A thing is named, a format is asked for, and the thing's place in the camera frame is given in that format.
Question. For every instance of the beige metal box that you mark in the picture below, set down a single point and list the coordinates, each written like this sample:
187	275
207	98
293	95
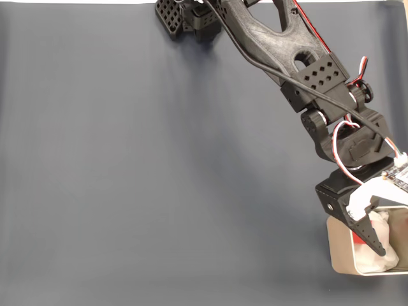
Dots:
339	252

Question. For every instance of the white crumpled cloth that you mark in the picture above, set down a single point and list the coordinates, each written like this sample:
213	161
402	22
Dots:
387	236

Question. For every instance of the grey table mat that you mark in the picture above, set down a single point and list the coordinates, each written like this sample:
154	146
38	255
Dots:
127	191

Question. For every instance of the white camera board mount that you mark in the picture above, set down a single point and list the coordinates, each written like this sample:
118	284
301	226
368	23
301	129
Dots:
379	191

